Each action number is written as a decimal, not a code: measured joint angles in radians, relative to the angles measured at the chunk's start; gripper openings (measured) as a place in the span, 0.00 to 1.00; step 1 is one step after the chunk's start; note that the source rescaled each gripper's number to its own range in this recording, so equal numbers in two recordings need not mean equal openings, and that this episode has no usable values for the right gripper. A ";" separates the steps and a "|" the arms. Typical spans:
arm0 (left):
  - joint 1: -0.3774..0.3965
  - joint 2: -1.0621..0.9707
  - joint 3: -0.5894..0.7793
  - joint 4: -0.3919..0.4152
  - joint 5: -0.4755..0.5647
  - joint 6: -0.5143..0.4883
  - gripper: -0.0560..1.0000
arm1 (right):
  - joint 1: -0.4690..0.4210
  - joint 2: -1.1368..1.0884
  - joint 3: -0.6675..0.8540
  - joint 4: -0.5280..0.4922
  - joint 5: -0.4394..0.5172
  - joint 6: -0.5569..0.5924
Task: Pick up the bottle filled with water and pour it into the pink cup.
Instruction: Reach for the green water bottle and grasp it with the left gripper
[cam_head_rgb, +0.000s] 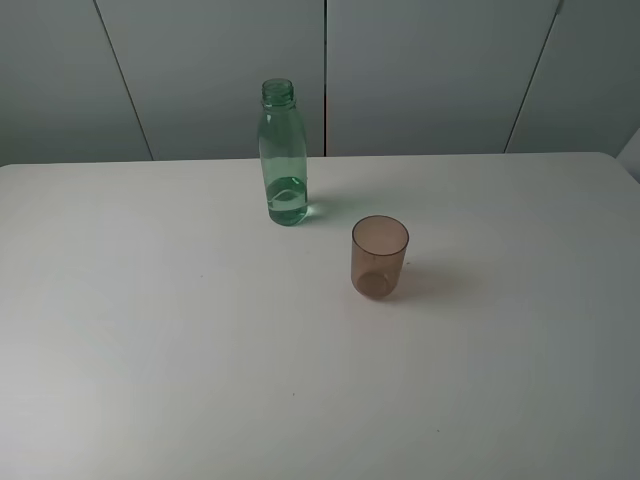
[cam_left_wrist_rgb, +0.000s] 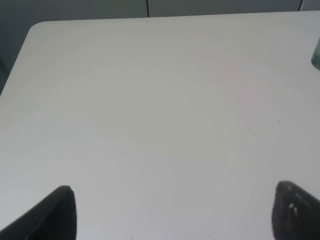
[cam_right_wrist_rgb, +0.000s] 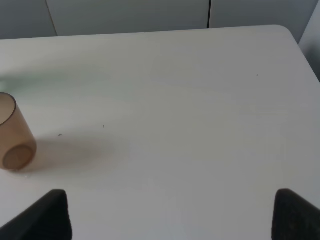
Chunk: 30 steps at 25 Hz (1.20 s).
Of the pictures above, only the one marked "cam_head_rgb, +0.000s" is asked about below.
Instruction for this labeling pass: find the green transparent water bottle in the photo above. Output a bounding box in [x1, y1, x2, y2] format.
[258, 78, 308, 226]

